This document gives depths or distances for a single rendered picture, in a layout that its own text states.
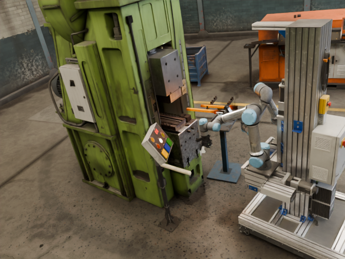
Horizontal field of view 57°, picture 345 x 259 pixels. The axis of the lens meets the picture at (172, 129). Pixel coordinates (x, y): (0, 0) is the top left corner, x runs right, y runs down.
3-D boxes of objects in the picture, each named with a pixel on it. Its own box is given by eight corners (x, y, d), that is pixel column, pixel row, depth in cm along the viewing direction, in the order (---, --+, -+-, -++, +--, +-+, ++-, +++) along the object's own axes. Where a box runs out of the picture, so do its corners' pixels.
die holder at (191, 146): (201, 151, 388) (197, 119, 367) (184, 168, 363) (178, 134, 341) (165, 142, 420) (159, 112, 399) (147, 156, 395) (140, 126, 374)
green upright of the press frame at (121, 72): (174, 195, 395) (137, 0, 285) (162, 208, 377) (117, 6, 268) (148, 185, 420) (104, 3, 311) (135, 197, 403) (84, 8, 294)
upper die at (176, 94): (181, 95, 344) (180, 87, 339) (171, 103, 330) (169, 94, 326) (152, 91, 368) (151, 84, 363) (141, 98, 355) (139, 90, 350)
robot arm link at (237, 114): (262, 96, 261) (215, 113, 295) (257, 102, 253) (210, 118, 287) (268, 108, 263) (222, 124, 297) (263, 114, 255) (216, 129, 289)
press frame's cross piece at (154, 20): (171, 40, 335) (164, -8, 313) (147, 52, 308) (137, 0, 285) (141, 39, 361) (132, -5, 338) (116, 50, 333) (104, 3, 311)
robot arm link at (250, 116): (268, 161, 275) (260, 104, 252) (262, 170, 265) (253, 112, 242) (254, 159, 282) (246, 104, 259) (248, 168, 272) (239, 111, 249)
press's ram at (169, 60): (187, 82, 348) (182, 47, 329) (166, 96, 322) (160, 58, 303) (158, 79, 372) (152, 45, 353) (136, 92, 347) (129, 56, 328)
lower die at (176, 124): (186, 124, 360) (185, 117, 356) (175, 132, 347) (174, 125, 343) (157, 118, 385) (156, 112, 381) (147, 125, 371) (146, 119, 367)
